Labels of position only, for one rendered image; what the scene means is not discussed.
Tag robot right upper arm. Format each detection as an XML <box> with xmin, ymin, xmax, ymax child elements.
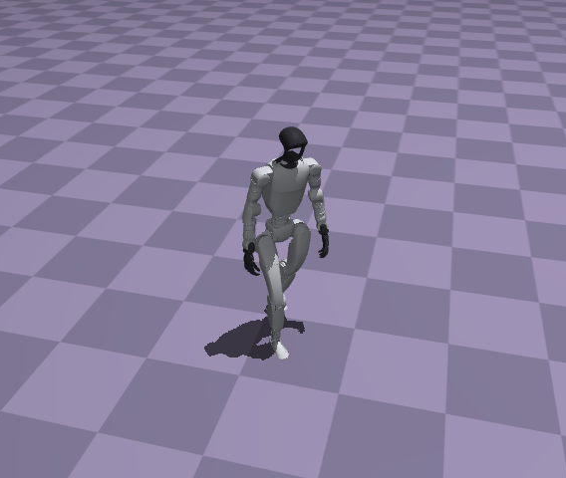
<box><xmin>244</xmin><ymin>165</ymin><xmax>273</xmax><ymax>217</ymax></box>

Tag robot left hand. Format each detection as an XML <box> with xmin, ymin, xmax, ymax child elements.
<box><xmin>318</xmin><ymin>224</ymin><xmax>329</xmax><ymax>258</ymax></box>

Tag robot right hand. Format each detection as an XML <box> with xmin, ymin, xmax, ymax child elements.
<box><xmin>243</xmin><ymin>242</ymin><xmax>260</xmax><ymax>276</ymax></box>

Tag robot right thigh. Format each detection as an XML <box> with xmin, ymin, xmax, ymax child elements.
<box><xmin>254</xmin><ymin>230</ymin><xmax>286</xmax><ymax>311</ymax></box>

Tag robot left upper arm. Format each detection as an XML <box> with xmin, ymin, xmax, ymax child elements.
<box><xmin>304</xmin><ymin>157</ymin><xmax>322</xmax><ymax>202</ymax></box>

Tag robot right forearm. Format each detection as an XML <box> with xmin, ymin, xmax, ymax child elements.
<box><xmin>242</xmin><ymin>205</ymin><xmax>256</xmax><ymax>250</ymax></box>

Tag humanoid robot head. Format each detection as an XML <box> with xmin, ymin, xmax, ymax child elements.
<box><xmin>275</xmin><ymin>126</ymin><xmax>308</xmax><ymax>169</ymax></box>

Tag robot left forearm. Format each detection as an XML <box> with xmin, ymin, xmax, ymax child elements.
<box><xmin>312</xmin><ymin>188</ymin><xmax>328</xmax><ymax>231</ymax></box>

